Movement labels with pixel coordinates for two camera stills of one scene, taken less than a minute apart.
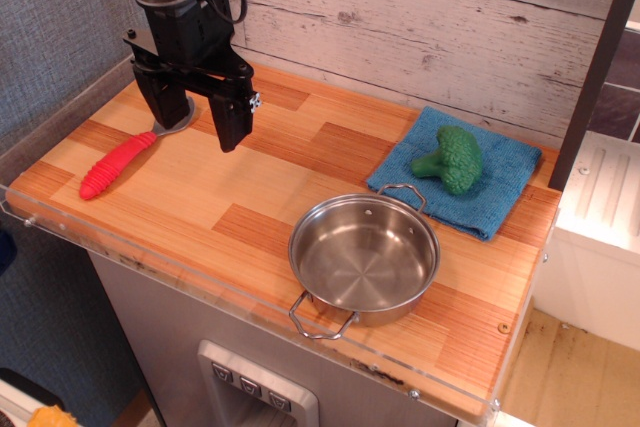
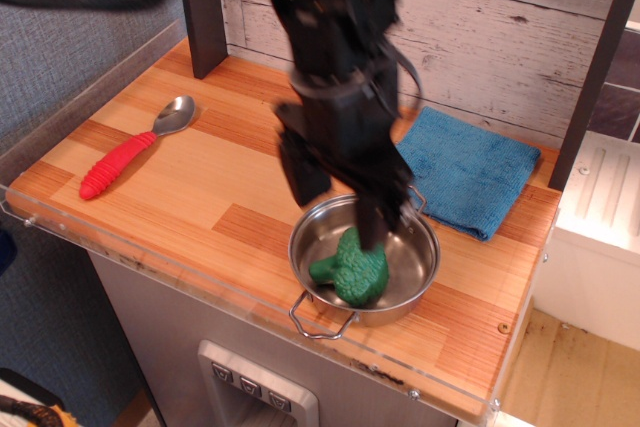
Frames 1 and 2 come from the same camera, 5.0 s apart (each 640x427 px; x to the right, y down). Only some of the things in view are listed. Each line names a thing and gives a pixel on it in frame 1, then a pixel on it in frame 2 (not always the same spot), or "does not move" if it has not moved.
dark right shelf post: [599, 65] does not move
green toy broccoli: [458, 162] → [358, 274]
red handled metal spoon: [112, 169] does not move
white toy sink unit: [591, 275] does not move
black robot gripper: [193, 44] → [350, 120]
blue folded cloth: [508, 170] does not move
